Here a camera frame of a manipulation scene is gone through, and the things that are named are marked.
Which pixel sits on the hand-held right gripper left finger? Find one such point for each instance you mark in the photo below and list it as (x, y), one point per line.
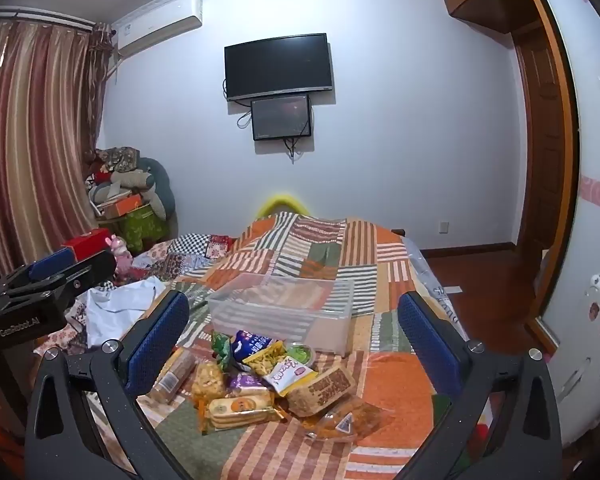
(155, 335)

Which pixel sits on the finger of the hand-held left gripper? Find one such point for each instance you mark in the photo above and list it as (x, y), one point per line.
(52, 264)
(90, 272)

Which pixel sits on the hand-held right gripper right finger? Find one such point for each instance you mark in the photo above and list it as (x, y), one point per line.
(425, 340)

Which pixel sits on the brown biscuit tube pack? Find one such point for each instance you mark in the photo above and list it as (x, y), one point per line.
(172, 375)

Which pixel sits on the green snack packet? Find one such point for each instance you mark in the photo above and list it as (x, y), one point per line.
(221, 350)

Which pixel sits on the yellow puffed snack packet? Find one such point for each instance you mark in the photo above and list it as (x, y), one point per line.
(207, 382)

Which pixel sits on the blue chip bag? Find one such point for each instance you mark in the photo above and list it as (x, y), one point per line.
(250, 345)

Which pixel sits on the purple snack packet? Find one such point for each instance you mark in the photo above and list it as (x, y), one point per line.
(245, 382)

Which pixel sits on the orange clear snack packet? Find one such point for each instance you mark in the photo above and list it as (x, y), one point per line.
(350, 417)

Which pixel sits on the yellow biscuit pack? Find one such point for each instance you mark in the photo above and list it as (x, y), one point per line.
(240, 409)

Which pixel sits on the yellow chip packet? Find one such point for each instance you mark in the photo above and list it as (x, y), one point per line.
(265, 360)

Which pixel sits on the brown cracker pack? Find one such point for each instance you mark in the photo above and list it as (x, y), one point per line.
(322, 390)

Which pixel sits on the green jelly cup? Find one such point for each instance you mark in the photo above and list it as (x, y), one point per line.
(300, 354)

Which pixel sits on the clear plastic container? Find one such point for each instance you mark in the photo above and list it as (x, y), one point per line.
(280, 300)

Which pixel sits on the red box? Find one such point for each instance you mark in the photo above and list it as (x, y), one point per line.
(87, 242)

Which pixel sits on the pink plush toy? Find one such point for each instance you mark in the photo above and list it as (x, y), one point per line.
(120, 255)

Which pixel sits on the white plastic bag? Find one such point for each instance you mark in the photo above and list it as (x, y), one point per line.
(120, 310)

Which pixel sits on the orange striped patchwork blanket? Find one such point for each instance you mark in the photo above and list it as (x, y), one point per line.
(380, 385)

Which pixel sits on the green patterned box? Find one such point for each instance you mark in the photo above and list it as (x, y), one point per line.
(142, 230)

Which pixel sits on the orange cardboard box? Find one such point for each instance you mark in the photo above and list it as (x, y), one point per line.
(127, 205)

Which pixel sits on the grey striped plush toy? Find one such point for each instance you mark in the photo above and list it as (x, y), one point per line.
(125, 180)

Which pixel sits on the floral cloth bundle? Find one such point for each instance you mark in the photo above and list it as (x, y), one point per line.
(117, 157)

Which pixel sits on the striped brown curtain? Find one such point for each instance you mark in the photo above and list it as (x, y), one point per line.
(30, 135)

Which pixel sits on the wooden door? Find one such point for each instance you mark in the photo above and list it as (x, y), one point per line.
(537, 160)

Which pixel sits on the white air conditioner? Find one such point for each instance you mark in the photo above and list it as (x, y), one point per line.
(155, 30)

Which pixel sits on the white wall socket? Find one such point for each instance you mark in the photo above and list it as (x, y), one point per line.
(444, 227)

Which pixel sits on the small black wall monitor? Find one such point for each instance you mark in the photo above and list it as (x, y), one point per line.
(281, 117)

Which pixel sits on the large black wall television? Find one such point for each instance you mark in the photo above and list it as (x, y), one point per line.
(277, 67)

